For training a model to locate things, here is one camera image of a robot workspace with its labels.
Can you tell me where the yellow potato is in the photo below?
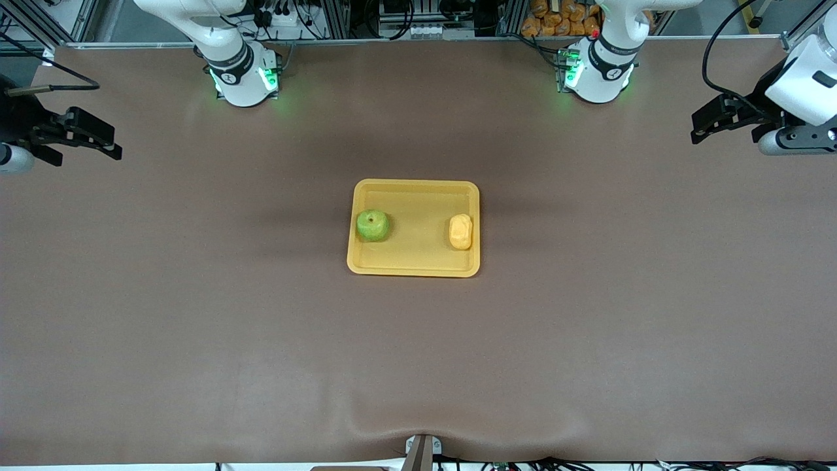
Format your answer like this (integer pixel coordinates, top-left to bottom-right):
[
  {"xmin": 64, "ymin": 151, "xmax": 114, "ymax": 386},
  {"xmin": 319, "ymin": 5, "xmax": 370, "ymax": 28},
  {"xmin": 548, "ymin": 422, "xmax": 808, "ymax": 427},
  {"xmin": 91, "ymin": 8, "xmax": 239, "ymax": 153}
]
[{"xmin": 449, "ymin": 214, "xmax": 474, "ymax": 251}]

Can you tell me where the green apple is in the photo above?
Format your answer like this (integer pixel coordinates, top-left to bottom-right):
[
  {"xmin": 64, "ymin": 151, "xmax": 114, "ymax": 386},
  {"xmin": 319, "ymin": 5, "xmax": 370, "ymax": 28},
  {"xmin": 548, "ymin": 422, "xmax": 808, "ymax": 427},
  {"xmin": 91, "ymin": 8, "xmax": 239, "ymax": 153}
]
[{"xmin": 356, "ymin": 209, "xmax": 392, "ymax": 243}]

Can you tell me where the yellow plastic tray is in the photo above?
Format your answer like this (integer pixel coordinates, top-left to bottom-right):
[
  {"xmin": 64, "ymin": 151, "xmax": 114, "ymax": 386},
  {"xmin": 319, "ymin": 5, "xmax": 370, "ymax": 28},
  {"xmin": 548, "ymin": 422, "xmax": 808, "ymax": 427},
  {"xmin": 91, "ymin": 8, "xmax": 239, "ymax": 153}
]
[{"xmin": 347, "ymin": 179, "xmax": 481, "ymax": 278}]

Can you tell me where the orange packaged snacks pile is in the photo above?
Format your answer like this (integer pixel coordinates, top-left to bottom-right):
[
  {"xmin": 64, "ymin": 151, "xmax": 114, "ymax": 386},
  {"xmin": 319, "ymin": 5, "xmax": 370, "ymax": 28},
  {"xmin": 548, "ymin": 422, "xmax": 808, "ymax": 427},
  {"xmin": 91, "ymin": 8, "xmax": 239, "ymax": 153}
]
[{"xmin": 521, "ymin": 0, "xmax": 603, "ymax": 39}]

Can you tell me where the white power strip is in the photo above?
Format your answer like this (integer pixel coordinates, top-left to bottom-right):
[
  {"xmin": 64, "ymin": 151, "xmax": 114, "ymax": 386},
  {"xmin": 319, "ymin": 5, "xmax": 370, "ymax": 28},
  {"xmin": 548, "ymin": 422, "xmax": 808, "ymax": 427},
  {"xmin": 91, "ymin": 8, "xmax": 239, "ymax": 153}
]
[{"xmin": 260, "ymin": 8, "xmax": 309, "ymax": 29}]

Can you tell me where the large table cover mat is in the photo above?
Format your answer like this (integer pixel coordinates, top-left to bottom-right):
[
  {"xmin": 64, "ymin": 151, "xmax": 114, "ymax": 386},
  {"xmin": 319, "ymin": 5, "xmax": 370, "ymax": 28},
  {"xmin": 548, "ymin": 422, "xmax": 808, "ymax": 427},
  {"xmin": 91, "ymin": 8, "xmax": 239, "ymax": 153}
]
[{"xmin": 0, "ymin": 39, "xmax": 837, "ymax": 466}]

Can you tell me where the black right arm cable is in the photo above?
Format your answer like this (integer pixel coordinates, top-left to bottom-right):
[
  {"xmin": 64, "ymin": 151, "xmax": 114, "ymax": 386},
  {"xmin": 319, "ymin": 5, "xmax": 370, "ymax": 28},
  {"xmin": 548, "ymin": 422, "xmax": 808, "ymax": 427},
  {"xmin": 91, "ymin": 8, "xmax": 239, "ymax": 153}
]
[{"xmin": 0, "ymin": 32, "xmax": 101, "ymax": 97}]

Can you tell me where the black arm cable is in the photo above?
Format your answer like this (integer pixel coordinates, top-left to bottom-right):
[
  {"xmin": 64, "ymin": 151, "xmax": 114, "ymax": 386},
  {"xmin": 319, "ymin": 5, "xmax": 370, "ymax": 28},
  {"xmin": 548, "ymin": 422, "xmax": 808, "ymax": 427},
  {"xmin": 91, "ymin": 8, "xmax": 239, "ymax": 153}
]
[
  {"xmin": 0, "ymin": 32, "xmax": 101, "ymax": 97},
  {"xmin": 701, "ymin": 0, "xmax": 763, "ymax": 113}
]

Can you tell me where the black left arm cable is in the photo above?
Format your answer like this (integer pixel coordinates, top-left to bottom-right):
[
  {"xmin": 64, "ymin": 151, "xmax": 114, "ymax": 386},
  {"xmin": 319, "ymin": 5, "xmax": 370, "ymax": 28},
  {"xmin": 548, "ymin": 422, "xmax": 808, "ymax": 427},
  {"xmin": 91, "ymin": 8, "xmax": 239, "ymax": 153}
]
[{"xmin": 701, "ymin": 0, "xmax": 763, "ymax": 113}]

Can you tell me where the aluminium frame strut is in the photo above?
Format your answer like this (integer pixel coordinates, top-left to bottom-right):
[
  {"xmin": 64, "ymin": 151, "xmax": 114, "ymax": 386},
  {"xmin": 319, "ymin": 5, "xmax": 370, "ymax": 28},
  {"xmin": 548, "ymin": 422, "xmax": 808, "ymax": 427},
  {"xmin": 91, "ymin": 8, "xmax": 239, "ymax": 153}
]
[
  {"xmin": 781, "ymin": 0, "xmax": 830, "ymax": 51},
  {"xmin": 0, "ymin": 0, "xmax": 74, "ymax": 50}
]

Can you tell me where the aluminium table edge rail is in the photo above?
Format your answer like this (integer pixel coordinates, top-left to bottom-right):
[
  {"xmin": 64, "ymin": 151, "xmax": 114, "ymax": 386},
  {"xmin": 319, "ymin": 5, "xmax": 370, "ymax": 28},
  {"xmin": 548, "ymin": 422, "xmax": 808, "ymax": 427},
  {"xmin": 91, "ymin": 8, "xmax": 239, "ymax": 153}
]
[{"xmin": 64, "ymin": 35, "xmax": 785, "ymax": 48}]

